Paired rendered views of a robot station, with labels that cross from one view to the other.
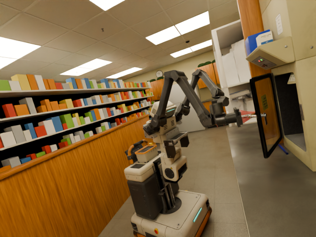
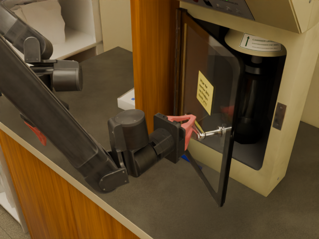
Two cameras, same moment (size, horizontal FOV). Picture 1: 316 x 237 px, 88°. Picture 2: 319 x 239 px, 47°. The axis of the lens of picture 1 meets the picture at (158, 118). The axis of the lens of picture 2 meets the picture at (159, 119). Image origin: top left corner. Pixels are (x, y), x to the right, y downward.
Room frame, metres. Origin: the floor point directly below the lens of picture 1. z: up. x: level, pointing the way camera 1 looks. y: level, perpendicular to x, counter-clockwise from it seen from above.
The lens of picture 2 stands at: (0.68, 0.16, 1.69)
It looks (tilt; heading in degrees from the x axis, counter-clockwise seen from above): 36 degrees down; 290
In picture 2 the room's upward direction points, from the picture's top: straight up
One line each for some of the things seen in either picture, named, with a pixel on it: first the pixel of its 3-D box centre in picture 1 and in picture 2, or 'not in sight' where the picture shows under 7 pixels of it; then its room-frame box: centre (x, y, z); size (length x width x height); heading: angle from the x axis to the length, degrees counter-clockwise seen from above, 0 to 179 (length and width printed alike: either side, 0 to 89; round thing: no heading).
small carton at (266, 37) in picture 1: (264, 41); not in sight; (0.78, -0.57, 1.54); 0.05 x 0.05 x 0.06; 73
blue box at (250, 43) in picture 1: (257, 43); not in sight; (0.90, -0.62, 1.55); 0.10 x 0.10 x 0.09; 68
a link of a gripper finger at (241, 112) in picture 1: (246, 116); (180, 130); (0.86, -0.47, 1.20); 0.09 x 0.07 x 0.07; 68
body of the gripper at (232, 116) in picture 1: (232, 118); (159, 143); (0.89, -0.40, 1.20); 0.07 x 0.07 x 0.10; 68
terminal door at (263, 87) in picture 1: (267, 112); (200, 108); (0.84, -0.57, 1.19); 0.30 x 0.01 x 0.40; 129
